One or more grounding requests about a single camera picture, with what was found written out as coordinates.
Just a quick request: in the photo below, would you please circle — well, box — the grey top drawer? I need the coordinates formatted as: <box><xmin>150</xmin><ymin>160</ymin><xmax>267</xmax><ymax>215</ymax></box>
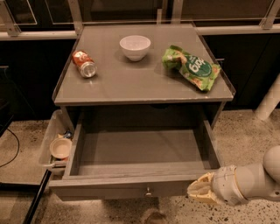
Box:
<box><xmin>50</xmin><ymin>120</ymin><xmax>222</xmax><ymax>200</ymax></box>

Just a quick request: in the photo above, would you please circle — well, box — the black cable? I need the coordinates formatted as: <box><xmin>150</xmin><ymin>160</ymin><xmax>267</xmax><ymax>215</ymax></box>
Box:
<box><xmin>0</xmin><ymin>127</ymin><xmax>21</xmax><ymax>169</ymax></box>

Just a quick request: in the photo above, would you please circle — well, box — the black metal bar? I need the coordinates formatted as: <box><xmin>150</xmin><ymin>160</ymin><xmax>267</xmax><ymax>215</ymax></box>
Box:
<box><xmin>23</xmin><ymin>170</ymin><xmax>52</xmax><ymax>224</ymax></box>

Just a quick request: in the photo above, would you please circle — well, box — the grey drawer cabinet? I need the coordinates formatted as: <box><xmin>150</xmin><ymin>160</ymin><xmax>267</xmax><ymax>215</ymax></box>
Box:
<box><xmin>52</xmin><ymin>24</ymin><xmax>235</xmax><ymax>123</ymax></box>

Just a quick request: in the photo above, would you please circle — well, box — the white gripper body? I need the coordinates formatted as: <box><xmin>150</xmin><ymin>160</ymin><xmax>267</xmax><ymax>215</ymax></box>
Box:
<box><xmin>212</xmin><ymin>165</ymin><xmax>248</xmax><ymax>206</ymax></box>

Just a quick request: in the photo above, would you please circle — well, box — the green chip bag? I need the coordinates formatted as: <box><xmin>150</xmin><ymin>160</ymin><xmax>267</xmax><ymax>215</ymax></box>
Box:
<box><xmin>162</xmin><ymin>45</ymin><xmax>221</xmax><ymax>92</ymax></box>

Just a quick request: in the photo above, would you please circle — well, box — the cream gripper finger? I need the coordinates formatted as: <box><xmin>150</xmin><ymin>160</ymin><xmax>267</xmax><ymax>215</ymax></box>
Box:
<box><xmin>189</xmin><ymin>192</ymin><xmax>217</xmax><ymax>205</ymax></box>
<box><xmin>187</xmin><ymin>172</ymin><xmax>214</xmax><ymax>193</ymax></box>

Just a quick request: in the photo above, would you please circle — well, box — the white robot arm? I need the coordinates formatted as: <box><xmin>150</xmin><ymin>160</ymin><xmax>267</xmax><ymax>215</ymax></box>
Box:
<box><xmin>187</xmin><ymin>76</ymin><xmax>280</xmax><ymax>206</ymax></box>

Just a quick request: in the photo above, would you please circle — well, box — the metal railing frame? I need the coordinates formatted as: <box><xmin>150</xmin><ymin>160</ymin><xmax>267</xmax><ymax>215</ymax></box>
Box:
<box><xmin>0</xmin><ymin>0</ymin><xmax>280</xmax><ymax>39</ymax></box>

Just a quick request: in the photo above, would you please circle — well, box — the small beige bowl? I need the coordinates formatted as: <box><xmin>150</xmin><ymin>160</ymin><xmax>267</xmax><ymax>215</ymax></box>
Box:
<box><xmin>50</xmin><ymin>137</ymin><xmax>72</xmax><ymax>159</ymax></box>

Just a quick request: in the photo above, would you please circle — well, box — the orange soda can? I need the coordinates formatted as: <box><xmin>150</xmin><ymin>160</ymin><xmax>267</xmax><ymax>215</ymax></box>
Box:
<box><xmin>72</xmin><ymin>51</ymin><xmax>97</xmax><ymax>78</ymax></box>

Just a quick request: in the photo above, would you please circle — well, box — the white ceramic bowl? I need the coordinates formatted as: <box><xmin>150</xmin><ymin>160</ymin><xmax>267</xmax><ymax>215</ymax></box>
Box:
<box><xmin>119</xmin><ymin>35</ymin><xmax>151</xmax><ymax>61</ymax></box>

